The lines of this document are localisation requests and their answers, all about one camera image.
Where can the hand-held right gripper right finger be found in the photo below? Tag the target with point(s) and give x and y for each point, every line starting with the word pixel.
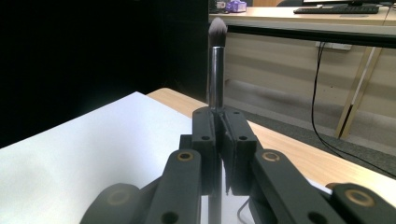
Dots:
pixel 241 149

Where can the black keyboard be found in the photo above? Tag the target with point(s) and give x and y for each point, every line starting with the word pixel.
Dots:
pixel 336 10

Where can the purple object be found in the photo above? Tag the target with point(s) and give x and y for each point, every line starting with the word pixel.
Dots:
pixel 235 6

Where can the white table mat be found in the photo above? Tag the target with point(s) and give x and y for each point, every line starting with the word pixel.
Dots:
pixel 93 149

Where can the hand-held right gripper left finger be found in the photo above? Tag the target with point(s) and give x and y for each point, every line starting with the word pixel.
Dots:
pixel 204 149

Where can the light wooden desk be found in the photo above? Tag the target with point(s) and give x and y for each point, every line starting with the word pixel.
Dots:
pixel 280 18

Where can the black curtain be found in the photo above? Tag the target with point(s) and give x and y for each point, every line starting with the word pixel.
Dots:
pixel 93 56

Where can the fluffy silver-ferrule makeup brush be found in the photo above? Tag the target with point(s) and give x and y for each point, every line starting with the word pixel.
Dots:
pixel 216 77

